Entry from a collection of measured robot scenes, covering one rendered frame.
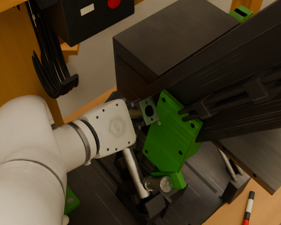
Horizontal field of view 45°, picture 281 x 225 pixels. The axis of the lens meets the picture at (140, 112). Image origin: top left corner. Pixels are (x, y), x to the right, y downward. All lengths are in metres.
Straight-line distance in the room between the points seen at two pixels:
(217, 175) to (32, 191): 0.83
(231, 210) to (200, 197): 0.09
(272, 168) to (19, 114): 0.57
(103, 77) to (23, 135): 2.01
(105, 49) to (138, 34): 1.78
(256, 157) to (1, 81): 0.61
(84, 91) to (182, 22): 1.55
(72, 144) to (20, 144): 0.15
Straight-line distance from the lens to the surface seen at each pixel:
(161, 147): 0.80
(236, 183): 0.94
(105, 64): 2.56
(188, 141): 0.73
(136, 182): 0.90
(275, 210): 1.06
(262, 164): 0.84
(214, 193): 1.03
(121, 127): 0.69
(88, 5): 0.69
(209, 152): 1.09
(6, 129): 0.51
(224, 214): 1.02
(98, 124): 0.66
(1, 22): 0.75
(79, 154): 0.62
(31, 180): 0.30
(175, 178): 0.81
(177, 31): 0.91
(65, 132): 0.62
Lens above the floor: 1.83
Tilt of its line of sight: 54 degrees down
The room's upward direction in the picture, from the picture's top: straight up
